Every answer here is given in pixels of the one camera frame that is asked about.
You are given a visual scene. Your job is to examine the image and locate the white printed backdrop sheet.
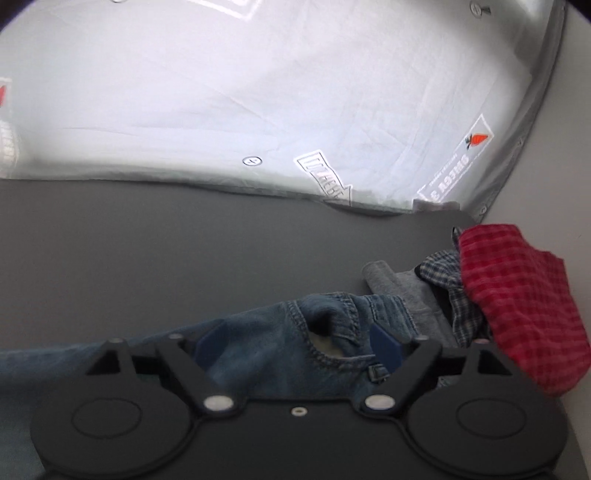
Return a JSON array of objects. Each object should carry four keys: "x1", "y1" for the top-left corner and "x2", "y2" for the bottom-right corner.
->
[{"x1": 1, "y1": 1, "x2": 566, "y2": 219}]

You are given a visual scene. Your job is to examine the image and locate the blue denim jeans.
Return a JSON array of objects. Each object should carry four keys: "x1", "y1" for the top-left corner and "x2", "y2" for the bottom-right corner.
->
[{"x1": 1, "y1": 293, "x2": 419, "y2": 479}]

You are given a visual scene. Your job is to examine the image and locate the red checkered folded garment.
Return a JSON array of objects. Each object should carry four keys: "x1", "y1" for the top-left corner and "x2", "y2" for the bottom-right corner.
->
[{"x1": 459, "y1": 224, "x2": 590, "y2": 397}]

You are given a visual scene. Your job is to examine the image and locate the dark plaid folded garment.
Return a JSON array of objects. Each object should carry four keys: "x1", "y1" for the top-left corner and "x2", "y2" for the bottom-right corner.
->
[{"x1": 415, "y1": 227, "x2": 493, "y2": 348}]

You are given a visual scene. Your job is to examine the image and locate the grey folded garment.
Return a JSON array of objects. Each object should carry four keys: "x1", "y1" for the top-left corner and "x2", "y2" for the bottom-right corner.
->
[{"x1": 362, "y1": 260, "x2": 459, "y2": 348}]

